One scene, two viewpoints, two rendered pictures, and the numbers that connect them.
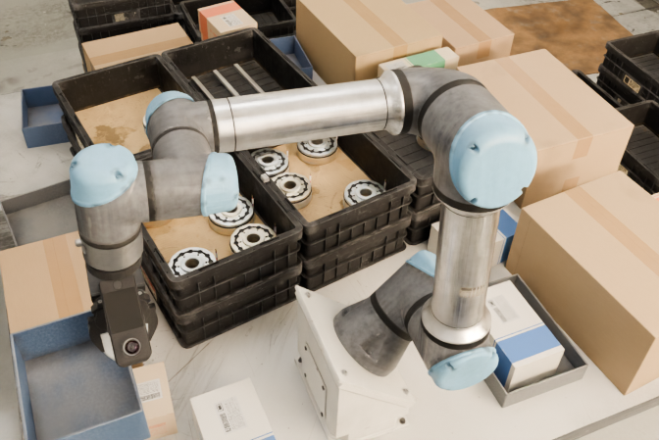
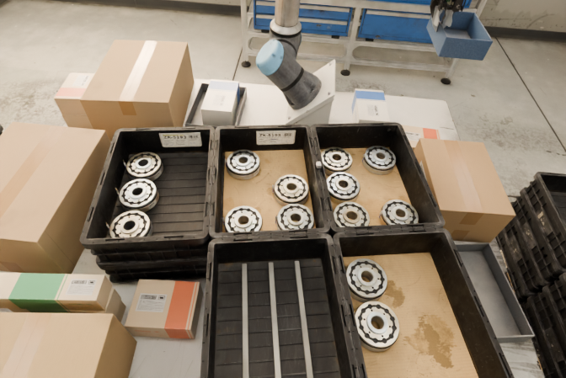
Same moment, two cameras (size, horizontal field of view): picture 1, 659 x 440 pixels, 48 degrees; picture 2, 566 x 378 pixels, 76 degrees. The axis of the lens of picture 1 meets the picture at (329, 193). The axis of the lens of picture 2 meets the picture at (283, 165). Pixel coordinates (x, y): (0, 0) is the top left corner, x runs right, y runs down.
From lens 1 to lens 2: 1.96 m
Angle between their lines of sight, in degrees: 87
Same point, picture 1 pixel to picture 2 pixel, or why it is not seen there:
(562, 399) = not seen: hidden behind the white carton
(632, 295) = (174, 54)
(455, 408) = (265, 103)
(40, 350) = (476, 54)
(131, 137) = (410, 326)
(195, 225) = (368, 196)
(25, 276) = (490, 188)
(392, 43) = (45, 322)
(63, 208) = not seen: hidden behind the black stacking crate
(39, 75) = not seen: outside the picture
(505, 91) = (44, 189)
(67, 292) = (460, 168)
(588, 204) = (130, 90)
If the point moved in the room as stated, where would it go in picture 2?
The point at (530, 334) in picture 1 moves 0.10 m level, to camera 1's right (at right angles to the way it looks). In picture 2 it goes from (219, 87) to (199, 80)
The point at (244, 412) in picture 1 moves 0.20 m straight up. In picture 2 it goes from (365, 109) to (378, 65)
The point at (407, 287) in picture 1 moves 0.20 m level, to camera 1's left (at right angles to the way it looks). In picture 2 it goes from (290, 52) to (342, 70)
